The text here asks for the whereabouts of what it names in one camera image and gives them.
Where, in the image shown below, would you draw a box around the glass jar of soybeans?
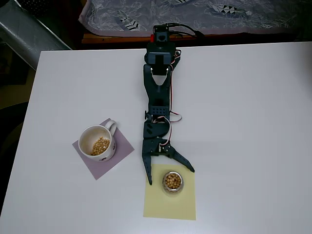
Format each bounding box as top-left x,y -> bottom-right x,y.
162,171 -> 184,197

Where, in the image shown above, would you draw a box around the purple paper square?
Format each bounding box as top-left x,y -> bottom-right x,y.
72,118 -> 136,181

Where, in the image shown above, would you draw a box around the yellow paper sheet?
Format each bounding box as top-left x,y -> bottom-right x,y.
142,163 -> 197,221

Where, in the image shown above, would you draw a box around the white mug with cartoon face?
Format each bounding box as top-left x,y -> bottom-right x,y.
78,119 -> 119,162

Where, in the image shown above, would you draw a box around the floral patterned bedsheet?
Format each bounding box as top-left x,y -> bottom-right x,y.
78,0 -> 312,38

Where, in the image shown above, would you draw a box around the silver foil covered board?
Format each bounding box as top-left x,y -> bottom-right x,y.
0,0 -> 73,72

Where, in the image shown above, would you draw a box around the white and red servo wire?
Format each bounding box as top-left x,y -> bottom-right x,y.
167,49 -> 183,145

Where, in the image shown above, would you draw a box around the wooden bed frame edge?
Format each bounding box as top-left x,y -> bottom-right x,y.
81,32 -> 302,45

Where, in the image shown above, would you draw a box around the black power cables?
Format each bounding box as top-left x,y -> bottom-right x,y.
165,22 -> 206,40

